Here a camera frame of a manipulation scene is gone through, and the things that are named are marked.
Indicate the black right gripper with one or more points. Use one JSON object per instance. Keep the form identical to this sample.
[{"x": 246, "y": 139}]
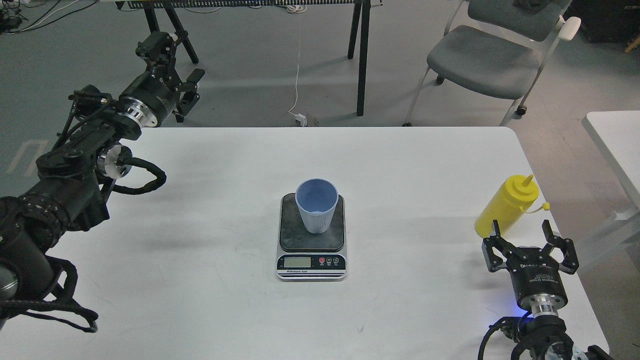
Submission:
[{"x": 534, "y": 273}]

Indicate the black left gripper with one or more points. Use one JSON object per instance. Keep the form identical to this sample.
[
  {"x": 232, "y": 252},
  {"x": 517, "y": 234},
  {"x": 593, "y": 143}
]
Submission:
[{"x": 154, "y": 95}]

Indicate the yellow squeeze bottle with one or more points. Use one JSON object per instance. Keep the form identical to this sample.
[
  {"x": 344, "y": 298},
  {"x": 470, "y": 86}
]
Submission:
[{"x": 513, "y": 199}]

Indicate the blue plastic cup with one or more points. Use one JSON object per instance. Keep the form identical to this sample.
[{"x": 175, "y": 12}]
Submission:
[{"x": 316, "y": 200}]

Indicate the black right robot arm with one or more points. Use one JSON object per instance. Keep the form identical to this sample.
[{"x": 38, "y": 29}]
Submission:
[{"x": 545, "y": 337}]

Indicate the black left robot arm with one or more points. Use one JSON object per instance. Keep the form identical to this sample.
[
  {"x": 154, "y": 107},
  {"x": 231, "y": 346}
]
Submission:
[{"x": 76, "y": 177}]

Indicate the digital kitchen scale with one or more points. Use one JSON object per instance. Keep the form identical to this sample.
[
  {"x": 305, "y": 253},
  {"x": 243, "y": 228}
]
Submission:
[{"x": 304, "y": 256}]

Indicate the white power adapter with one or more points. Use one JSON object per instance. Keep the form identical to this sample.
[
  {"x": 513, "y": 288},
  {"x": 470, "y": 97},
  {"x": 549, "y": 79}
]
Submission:
[{"x": 306, "y": 120}]

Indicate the white side table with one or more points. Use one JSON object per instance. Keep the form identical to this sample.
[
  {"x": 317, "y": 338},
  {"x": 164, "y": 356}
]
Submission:
[{"x": 617, "y": 136}]

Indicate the black trestle table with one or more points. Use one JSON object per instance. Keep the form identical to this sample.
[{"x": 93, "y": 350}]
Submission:
[{"x": 359, "y": 26}]

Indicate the grey office chair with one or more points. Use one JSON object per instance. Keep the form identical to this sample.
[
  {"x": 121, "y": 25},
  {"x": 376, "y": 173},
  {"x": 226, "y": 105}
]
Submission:
[{"x": 494, "y": 66}]

